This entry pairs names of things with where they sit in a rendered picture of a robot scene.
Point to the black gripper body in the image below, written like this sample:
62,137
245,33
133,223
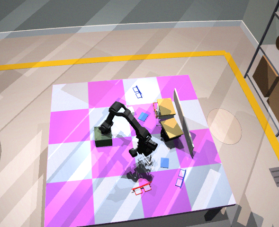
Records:
133,152

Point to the light blue flat rectangular pad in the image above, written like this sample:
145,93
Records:
165,162
143,116

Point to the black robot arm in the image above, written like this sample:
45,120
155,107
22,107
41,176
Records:
142,134

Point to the white flat panel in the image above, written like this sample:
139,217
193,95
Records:
183,121

